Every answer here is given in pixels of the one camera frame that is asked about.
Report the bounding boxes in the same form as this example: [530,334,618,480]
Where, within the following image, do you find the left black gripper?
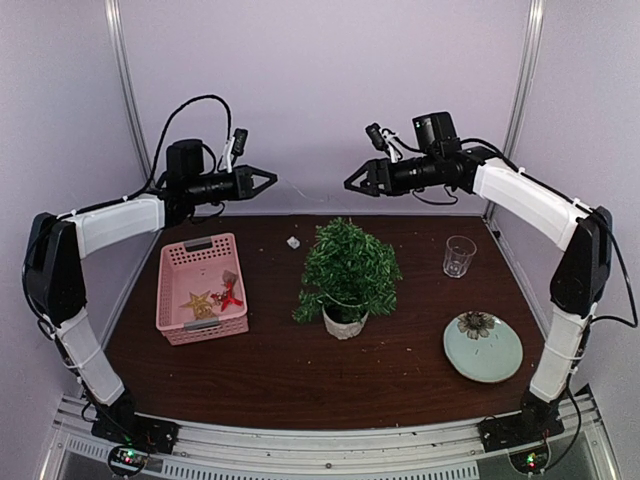
[188,165,278,205]

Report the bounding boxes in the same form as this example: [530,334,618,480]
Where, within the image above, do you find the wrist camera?
[218,128,248,173]
[365,123,402,163]

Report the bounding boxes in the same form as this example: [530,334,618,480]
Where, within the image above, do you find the right aluminium frame post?
[482,0,546,226]

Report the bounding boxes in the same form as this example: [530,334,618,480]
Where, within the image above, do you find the left aluminium frame post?
[104,0,152,180]

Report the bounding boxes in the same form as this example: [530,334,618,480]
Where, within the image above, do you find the pink plastic basket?
[156,233,249,346]

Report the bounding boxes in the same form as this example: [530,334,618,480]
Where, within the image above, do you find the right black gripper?
[345,153,441,197]

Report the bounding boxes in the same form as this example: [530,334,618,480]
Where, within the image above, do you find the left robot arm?
[21,127,278,444]

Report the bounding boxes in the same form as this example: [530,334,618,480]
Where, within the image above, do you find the red bow ornament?
[211,281,244,311]

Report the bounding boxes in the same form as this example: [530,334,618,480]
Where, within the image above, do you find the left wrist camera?
[218,128,248,173]

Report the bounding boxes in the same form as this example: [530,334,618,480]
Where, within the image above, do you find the aluminium frame post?
[104,0,152,180]
[482,0,546,226]

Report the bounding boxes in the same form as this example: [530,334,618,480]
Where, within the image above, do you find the white tree pot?
[322,307,369,340]

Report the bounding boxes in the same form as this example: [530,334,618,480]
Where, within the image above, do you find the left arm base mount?
[91,413,179,478]

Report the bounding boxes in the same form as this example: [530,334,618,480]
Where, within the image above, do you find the small green christmas tree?
[292,217,402,324]

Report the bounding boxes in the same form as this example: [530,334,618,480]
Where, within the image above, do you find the gold star ornament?
[181,291,215,320]

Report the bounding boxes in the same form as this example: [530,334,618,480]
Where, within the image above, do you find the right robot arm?
[344,112,620,442]

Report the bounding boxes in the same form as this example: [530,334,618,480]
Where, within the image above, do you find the aluminium front rail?
[39,384,626,480]

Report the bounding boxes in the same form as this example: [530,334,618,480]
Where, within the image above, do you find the clear drinking glass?
[443,235,477,279]

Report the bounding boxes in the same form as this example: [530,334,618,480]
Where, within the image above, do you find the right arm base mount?
[477,413,565,476]

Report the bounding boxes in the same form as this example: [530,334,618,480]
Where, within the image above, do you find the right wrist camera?
[365,123,402,163]

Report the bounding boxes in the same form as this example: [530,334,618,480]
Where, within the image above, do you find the light green floral plate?
[443,311,524,384]

